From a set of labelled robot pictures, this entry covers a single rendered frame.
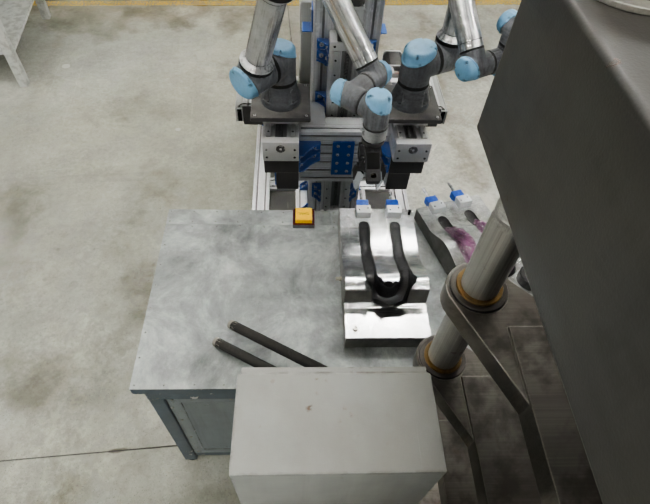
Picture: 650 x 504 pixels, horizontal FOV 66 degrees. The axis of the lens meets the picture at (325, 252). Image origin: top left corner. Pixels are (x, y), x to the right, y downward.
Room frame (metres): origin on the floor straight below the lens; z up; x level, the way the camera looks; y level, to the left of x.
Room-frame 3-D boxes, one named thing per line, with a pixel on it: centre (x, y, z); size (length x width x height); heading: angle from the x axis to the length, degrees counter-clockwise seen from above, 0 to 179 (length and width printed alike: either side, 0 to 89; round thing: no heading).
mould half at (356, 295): (0.97, -0.19, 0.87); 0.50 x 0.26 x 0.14; 5
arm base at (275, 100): (1.61, 0.21, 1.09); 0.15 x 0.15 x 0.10
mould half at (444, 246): (1.09, -0.54, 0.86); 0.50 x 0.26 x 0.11; 22
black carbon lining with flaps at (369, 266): (0.99, -0.20, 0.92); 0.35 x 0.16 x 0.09; 5
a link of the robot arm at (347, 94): (1.29, -0.05, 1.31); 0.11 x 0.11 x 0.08; 55
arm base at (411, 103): (1.66, -0.28, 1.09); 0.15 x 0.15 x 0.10
